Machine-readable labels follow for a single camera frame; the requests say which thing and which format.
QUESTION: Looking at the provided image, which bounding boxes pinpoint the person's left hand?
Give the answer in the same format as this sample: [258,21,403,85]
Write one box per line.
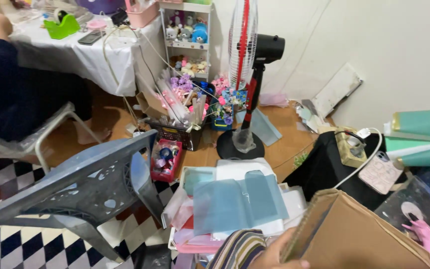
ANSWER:
[249,227,311,269]

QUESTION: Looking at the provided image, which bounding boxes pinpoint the brown cardboard box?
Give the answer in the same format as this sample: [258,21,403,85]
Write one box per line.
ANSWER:
[281,188,430,269]

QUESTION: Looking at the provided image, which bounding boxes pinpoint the blue translucent wrapping sheets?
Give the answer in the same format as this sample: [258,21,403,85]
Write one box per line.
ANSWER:
[192,170,290,236]

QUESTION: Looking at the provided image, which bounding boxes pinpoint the stack of white trays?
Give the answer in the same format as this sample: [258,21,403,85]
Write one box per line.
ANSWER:
[162,157,308,255]

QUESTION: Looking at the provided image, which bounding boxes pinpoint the black cloth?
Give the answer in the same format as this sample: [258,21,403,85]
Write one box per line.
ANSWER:
[283,131,388,210]

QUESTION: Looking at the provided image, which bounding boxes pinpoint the olive patterned tissue box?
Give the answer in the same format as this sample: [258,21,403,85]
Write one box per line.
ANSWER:
[334,130,368,168]

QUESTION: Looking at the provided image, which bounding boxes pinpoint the folded light blue paper sheet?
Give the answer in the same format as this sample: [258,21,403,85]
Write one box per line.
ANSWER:
[236,108,283,147]

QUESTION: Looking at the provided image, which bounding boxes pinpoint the phone with pink case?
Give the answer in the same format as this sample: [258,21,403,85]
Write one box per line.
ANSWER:
[358,151,404,195]

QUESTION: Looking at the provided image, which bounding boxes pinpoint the heap of paper scraps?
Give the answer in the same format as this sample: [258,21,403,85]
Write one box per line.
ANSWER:
[294,99,336,134]

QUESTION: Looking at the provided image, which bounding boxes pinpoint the red basket of ribbons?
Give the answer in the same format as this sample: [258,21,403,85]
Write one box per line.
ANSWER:
[150,138,183,183]

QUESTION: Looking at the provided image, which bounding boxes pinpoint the blue box of flowers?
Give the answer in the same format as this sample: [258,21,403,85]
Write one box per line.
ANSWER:
[210,87,248,132]

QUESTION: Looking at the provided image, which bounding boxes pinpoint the pink tissue paper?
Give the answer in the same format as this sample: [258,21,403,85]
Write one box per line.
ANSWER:
[259,92,290,108]

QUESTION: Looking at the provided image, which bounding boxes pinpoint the black crate with wrapped flowers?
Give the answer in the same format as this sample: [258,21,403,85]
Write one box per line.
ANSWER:
[145,73,216,152]

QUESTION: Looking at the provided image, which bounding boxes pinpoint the clear plastic bag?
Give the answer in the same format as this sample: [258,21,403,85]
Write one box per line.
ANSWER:
[373,175,430,233]

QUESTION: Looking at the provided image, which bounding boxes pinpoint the pink glue gun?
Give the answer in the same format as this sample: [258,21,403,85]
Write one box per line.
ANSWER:
[401,212,430,269]

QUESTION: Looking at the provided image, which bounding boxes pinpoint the white flat board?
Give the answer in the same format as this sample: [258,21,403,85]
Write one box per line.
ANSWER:
[311,62,364,119]

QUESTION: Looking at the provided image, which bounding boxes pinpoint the heap of teal paper rolls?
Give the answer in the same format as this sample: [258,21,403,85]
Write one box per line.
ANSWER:
[382,110,430,167]

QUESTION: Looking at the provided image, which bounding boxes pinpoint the open small cardboard box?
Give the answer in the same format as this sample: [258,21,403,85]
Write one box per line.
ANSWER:
[135,89,168,120]

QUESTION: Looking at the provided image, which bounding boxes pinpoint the grey plastic chair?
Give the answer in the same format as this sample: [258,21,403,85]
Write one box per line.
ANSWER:
[0,129,165,262]

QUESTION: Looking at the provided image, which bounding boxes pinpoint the black red standing fan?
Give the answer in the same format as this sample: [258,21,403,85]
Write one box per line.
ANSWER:
[216,0,286,161]

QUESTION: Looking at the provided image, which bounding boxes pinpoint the white shelf with plush toys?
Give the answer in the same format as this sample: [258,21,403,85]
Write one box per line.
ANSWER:
[158,0,214,82]

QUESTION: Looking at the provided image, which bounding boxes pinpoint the black white checkered mat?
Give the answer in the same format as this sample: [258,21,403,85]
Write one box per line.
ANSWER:
[0,157,180,269]

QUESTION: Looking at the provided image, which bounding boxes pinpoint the cluttered table with white cloth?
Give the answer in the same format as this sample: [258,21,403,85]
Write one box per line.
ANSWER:
[0,0,164,98]

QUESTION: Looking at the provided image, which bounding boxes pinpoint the white charger cable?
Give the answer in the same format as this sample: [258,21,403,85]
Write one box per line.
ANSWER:
[332,127,384,190]

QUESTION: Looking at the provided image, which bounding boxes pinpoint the plastic-covered metal frame chair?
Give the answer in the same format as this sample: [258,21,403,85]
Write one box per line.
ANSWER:
[0,102,103,173]

